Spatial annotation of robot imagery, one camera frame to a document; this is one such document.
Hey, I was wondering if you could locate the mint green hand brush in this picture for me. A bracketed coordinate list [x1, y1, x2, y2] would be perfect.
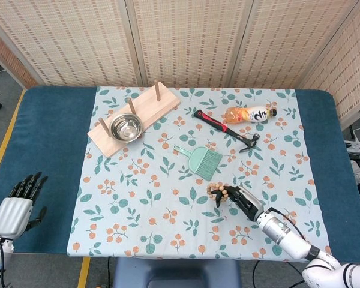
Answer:
[173, 145, 223, 182]

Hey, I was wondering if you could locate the floral leaf and fruit tablecloth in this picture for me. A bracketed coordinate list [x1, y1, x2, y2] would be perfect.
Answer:
[66, 86, 332, 260]

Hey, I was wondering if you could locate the wooden three-peg board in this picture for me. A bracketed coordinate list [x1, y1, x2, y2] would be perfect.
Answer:
[87, 80, 182, 158]

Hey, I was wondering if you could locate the teal padded table cover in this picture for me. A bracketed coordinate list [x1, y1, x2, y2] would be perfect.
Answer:
[0, 86, 358, 256]

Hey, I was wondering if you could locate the white metal floor stand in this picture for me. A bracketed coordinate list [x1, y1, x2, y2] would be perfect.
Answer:
[344, 124, 360, 155]

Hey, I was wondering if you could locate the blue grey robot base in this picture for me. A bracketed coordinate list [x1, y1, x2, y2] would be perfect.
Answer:
[112, 257, 242, 288]

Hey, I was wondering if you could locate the red and black claw hammer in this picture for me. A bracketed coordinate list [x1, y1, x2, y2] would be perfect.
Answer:
[193, 109, 261, 155]

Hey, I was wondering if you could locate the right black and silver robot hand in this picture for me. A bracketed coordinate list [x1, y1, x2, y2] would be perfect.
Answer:
[214, 185, 266, 223]

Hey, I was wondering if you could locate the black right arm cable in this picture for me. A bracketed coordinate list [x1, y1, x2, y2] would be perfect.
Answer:
[274, 209, 316, 262]

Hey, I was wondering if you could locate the orange drink plastic bottle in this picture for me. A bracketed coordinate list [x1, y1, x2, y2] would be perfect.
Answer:
[222, 104, 278, 125]

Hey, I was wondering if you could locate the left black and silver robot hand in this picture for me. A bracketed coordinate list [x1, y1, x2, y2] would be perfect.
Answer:
[0, 171, 49, 239]

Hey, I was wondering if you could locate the wooden bead bracelet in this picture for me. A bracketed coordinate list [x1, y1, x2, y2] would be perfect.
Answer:
[206, 182, 232, 205]

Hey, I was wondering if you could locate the woven bamboo screen panel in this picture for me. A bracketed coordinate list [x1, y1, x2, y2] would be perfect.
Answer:
[229, 0, 353, 89]
[0, 20, 38, 89]
[125, 0, 254, 89]
[299, 0, 360, 130]
[0, 0, 143, 89]

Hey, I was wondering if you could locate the stainless steel bowl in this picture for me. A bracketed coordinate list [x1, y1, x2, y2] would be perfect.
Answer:
[110, 113, 144, 143]

